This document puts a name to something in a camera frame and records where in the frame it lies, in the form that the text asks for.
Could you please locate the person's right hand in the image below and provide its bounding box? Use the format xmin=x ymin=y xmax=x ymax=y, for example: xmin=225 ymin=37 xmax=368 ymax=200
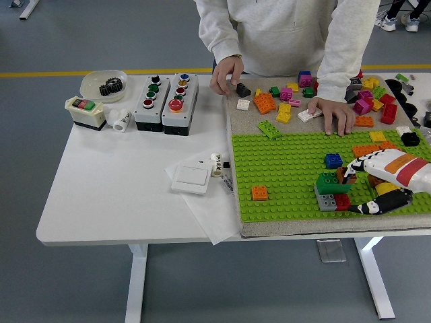
xmin=209 ymin=55 xmax=245 ymax=97

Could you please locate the person's left hand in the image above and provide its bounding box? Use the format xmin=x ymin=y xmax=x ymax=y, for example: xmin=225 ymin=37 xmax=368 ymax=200
xmin=307 ymin=96 xmax=357 ymax=137

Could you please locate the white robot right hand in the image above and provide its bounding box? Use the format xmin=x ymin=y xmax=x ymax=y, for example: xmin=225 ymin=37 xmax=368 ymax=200
xmin=342 ymin=149 xmax=431 ymax=215

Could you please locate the magenta toy brick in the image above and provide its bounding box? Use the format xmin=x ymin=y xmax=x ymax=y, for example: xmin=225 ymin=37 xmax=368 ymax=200
xmin=352 ymin=98 xmax=374 ymax=116

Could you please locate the black toy brick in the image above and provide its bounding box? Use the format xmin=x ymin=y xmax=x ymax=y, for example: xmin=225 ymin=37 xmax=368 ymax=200
xmin=400 ymin=131 xmax=422 ymax=147

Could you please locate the orange wide toy brick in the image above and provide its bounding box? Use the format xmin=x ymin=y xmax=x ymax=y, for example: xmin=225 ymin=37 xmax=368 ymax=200
xmin=252 ymin=92 xmax=277 ymax=115

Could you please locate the red long toy brick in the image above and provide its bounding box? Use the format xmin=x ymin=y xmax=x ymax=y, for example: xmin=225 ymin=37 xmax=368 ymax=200
xmin=380 ymin=103 xmax=399 ymax=124

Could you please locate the green long toy brick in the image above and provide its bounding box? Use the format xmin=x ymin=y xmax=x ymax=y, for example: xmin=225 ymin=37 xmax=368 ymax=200
xmin=315 ymin=171 xmax=351 ymax=195

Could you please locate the grey toy brick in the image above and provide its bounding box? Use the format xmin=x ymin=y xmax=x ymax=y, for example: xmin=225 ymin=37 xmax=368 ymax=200
xmin=314 ymin=183 xmax=337 ymax=212

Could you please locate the orange square toy brick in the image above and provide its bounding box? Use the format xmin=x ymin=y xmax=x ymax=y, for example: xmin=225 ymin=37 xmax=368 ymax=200
xmin=251 ymin=185 xmax=269 ymax=202

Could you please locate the dark green studded plate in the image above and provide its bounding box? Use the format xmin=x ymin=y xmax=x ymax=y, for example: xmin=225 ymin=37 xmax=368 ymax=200
xmin=402 ymin=144 xmax=431 ymax=159

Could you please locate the white double tile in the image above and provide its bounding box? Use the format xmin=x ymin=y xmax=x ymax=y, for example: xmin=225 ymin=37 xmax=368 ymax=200
xmin=297 ymin=108 xmax=323 ymax=123

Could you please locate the person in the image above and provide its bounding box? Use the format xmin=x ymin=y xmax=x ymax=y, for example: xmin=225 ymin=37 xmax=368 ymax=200
xmin=376 ymin=0 xmax=422 ymax=33
xmin=193 ymin=0 xmax=381 ymax=137

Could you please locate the green flat studded plate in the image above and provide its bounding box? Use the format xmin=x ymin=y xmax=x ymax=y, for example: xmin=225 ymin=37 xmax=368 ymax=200
xmin=257 ymin=120 xmax=283 ymax=141

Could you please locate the grey emergency-stop control box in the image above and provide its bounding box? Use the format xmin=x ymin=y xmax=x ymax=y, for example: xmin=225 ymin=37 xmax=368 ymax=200
xmin=161 ymin=72 xmax=199 ymax=137

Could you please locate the lime green studded baseplate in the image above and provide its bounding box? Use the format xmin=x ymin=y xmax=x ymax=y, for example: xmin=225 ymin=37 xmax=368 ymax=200
xmin=230 ymin=129 xmax=431 ymax=223

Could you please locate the grey four-button control box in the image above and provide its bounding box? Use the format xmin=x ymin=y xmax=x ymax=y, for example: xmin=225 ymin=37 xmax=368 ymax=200
xmin=133 ymin=74 xmax=171 ymax=133

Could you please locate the silver floor plate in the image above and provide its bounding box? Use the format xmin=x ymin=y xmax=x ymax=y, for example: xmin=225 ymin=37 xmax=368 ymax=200
xmin=315 ymin=238 xmax=347 ymax=264

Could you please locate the white table leg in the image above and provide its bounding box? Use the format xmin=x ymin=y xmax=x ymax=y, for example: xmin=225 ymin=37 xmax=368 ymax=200
xmin=353 ymin=236 xmax=396 ymax=320
xmin=124 ymin=244 xmax=150 ymax=323

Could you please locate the printed label strip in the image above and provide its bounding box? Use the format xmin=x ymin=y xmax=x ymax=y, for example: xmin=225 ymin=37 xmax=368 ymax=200
xmin=219 ymin=171 xmax=236 ymax=198

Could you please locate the white pipe tee fitting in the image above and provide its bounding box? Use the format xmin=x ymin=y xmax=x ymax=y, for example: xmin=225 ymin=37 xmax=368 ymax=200
xmin=106 ymin=108 xmax=133 ymax=133

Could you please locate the white plastic bowl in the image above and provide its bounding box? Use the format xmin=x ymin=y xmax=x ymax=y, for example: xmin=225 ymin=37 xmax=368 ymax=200
xmin=79 ymin=69 xmax=129 ymax=104

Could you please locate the white paper sheet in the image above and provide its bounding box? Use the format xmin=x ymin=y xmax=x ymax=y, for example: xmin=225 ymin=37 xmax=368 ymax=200
xmin=164 ymin=147 xmax=240 ymax=246

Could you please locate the white table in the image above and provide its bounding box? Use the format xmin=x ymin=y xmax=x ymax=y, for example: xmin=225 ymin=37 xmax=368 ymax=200
xmin=35 ymin=72 xmax=431 ymax=323

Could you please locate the white furniture foot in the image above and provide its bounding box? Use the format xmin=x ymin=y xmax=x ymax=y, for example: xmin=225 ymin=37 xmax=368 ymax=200
xmin=9 ymin=0 xmax=40 ymax=20

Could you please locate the white wall switch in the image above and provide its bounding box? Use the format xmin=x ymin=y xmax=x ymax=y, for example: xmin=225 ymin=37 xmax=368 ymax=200
xmin=170 ymin=160 xmax=211 ymax=196

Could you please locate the cream red-green switch box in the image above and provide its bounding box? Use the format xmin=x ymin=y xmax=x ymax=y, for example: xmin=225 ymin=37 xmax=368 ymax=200
xmin=64 ymin=96 xmax=108 ymax=132

